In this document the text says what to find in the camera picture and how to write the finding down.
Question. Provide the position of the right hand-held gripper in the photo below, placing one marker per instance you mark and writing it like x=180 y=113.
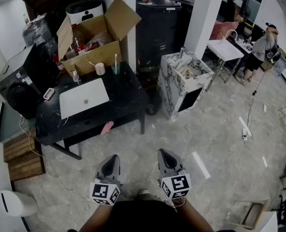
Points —
x=179 y=184

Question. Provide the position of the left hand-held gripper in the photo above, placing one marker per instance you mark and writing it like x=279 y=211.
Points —
x=101 y=192

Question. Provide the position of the green cup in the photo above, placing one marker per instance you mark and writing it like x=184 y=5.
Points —
x=115 y=69

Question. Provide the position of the cream cup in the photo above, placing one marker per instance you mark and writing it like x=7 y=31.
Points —
x=100 y=69

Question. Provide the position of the person's left forearm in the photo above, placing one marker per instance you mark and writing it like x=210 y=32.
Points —
x=94 y=219

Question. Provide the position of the person's right forearm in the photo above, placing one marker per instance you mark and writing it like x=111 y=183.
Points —
x=193 y=216

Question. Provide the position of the pink cloth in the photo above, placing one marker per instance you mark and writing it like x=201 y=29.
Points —
x=107 y=127

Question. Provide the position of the person's black shirt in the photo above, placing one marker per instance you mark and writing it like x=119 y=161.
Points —
x=142 y=216

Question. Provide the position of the white sink basin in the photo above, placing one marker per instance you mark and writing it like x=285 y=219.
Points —
x=84 y=98

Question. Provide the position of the white marble vanity cabinet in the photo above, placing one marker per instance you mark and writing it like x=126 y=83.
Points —
x=179 y=88

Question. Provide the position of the black marble vanity table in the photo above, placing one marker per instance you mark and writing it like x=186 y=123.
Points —
x=123 y=93

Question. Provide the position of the white power strip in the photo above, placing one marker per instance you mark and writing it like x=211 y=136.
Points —
x=245 y=132

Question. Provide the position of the wooden steps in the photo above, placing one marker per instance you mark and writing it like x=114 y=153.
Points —
x=21 y=153

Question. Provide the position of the white toilet dark stripe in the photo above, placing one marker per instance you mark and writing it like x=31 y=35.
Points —
x=17 y=203

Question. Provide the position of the small white floor item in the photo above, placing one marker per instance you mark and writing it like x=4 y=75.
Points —
x=265 y=108

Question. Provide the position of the open cardboard box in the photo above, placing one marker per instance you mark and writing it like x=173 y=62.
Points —
x=94 y=57

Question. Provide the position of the chrome cabinet faucet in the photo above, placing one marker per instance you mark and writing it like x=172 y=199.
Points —
x=182 y=52

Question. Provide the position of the red fire extinguisher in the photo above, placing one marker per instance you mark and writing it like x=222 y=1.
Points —
x=60 y=65

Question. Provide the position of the black washing machine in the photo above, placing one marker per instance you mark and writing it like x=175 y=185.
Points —
x=24 y=86

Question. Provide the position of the white sink stand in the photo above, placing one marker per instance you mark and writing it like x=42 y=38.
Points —
x=226 y=48

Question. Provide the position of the clear bottle red label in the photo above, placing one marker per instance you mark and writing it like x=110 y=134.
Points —
x=77 y=42

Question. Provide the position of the large black machine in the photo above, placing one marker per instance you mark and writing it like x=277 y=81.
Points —
x=157 y=33

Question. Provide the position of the small grey pad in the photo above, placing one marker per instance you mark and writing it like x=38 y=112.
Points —
x=6 y=70

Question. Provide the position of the white curved faucet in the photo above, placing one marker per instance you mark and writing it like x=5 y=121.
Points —
x=231 y=31

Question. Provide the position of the plastic-wrapped black appliance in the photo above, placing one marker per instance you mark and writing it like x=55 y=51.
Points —
x=38 y=33

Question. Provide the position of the white toilet black lid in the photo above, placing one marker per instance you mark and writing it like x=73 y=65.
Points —
x=84 y=11

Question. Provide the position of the cardboard frame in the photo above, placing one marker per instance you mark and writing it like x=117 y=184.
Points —
x=259 y=209

